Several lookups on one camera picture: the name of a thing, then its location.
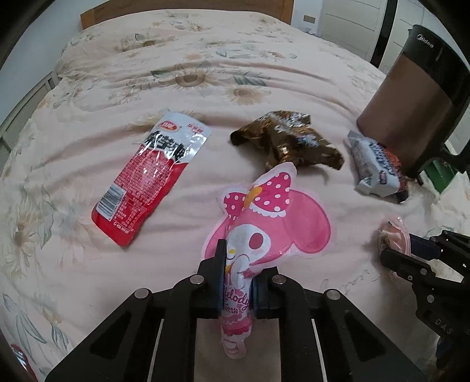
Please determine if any pink striped clear packet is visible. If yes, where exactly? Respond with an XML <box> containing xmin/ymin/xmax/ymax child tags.
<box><xmin>378</xmin><ymin>217</ymin><xmax>411</xmax><ymax>256</ymax></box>

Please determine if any green tray box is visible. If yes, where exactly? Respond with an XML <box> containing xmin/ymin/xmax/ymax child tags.
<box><xmin>417</xmin><ymin>158</ymin><xmax>458</xmax><ymax>194</ymax></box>

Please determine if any white wardrobe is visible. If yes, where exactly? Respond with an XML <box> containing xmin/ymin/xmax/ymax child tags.
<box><xmin>291</xmin><ymin>0</ymin><xmax>423</xmax><ymax>74</ymax></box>

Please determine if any red smartphone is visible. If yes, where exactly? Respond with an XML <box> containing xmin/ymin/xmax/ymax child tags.
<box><xmin>10</xmin><ymin>344</ymin><xmax>38</xmax><ymax>382</ymax></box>

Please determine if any white cookie snack bag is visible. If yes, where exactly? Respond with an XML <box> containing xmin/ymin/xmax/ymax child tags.
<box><xmin>347</xmin><ymin>130</ymin><xmax>409</xmax><ymax>203</ymax></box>

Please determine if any pink cartoon character pouch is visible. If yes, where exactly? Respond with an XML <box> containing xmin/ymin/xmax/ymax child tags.
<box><xmin>203</xmin><ymin>162</ymin><xmax>332</xmax><ymax>359</ymax></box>

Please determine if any red white snack pouch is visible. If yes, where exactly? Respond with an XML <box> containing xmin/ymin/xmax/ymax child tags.
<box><xmin>92</xmin><ymin>112</ymin><xmax>212</xmax><ymax>247</ymax></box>

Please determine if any white radiator cover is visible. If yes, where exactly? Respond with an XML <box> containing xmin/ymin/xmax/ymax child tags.
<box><xmin>0</xmin><ymin>72</ymin><xmax>59</xmax><ymax>170</ymax></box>

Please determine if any brown foil snack bag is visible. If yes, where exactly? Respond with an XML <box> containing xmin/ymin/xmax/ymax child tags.
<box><xmin>230</xmin><ymin>110</ymin><xmax>344</xmax><ymax>170</ymax></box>

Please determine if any brown black appliance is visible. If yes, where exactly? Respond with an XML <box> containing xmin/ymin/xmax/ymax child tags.
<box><xmin>357</xmin><ymin>25</ymin><xmax>469</xmax><ymax>178</ymax></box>

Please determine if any wall socket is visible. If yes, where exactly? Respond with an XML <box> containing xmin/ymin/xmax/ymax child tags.
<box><xmin>303</xmin><ymin>15</ymin><xmax>316</xmax><ymax>24</ymax></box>

